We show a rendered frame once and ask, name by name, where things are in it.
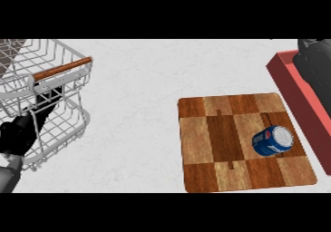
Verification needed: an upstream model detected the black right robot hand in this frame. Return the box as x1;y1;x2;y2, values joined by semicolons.
293;38;331;129

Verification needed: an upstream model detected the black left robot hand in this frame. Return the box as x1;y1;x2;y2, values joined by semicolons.
0;85;66;157

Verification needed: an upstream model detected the red open box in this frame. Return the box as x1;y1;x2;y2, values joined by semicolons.
267;49;331;177

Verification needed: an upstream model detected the wooden checkered cutting board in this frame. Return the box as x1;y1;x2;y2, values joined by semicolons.
177;92;320;194

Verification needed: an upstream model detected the blue soda can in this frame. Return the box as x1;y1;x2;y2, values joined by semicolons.
252;124;296;158

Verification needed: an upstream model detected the white wire basket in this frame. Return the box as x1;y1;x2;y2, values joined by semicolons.
0;38;94;172

